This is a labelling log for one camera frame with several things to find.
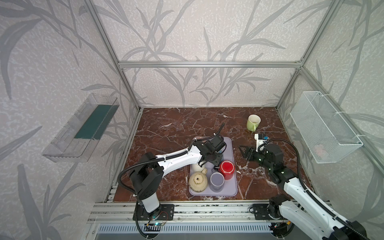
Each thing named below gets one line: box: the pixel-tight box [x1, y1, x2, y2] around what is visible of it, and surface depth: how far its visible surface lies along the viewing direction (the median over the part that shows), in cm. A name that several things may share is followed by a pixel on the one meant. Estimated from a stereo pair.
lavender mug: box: [210, 172, 225, 191], surface depth 79 cm
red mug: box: [218, 160, 235, 180], surface depth 82 cm
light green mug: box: [246, 114, 261, 132], surface depth 104 cm
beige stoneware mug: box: [189, 168, 208, 193], surface depth 77 cm
